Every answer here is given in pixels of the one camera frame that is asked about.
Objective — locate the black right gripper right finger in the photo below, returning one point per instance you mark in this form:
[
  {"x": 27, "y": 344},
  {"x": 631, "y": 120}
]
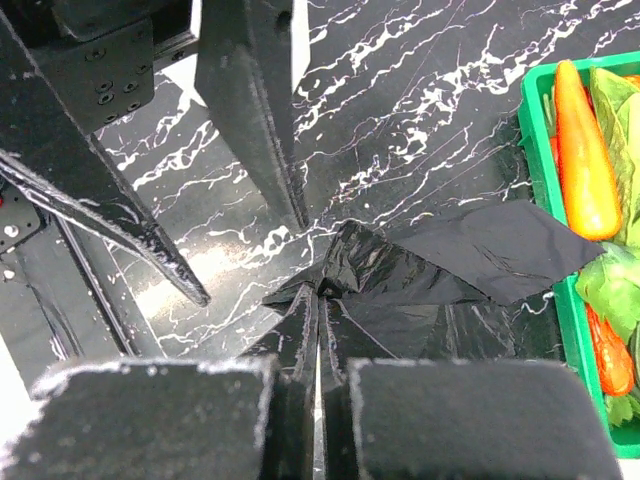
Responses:
[{"x": 388, "y": 417}]

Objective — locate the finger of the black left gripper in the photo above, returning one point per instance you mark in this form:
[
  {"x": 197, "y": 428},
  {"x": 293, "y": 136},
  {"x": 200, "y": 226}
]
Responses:
[{"x": 244, "y": 76}]

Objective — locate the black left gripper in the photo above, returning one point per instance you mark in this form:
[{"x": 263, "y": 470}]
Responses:
[{"x": 100, "y": 57}]

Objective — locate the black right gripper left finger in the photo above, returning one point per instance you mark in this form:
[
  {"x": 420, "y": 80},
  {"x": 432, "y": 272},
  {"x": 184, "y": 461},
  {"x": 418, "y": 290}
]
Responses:
[{"x": 248, "y": 417}]

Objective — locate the black trash bag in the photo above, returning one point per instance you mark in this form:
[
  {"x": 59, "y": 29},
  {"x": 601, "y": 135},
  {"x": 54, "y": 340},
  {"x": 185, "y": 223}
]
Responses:
[{"x": 447, "y": 287}]

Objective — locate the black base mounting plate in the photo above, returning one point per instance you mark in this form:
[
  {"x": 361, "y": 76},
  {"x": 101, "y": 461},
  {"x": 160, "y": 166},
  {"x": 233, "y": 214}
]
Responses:
[{"x": 63, "y": 295}]

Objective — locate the green leafy vegetable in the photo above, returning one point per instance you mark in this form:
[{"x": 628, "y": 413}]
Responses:
[{"x": 609, "y": 285}]

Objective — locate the orange carrot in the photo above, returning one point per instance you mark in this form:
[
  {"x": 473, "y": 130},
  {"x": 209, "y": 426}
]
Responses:
[{"x": 588, "y": 186}]

